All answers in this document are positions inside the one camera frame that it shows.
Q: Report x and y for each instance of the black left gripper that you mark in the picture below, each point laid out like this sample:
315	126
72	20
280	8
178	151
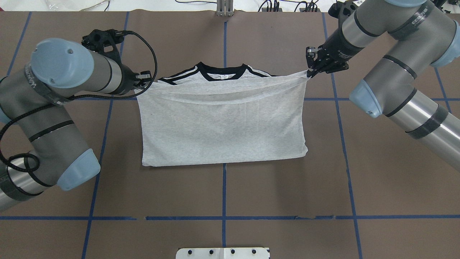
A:
126	78

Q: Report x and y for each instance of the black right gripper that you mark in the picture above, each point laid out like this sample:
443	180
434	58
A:
336	51

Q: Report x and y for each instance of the grey cartoon print t-shirt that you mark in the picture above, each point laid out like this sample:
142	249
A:
208	115

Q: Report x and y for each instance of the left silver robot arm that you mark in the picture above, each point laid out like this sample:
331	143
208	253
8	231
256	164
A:
34	98

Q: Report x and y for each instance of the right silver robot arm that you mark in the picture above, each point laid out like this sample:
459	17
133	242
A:
425	36

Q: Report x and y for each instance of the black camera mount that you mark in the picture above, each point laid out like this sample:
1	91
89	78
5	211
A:
341	10
104	43

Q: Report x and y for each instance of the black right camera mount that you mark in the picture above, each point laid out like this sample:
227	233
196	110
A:
341	10

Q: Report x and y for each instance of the aluminium frame post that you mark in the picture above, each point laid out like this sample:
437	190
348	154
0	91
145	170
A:
225	8

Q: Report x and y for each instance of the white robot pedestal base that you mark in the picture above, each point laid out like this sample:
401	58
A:
224	253

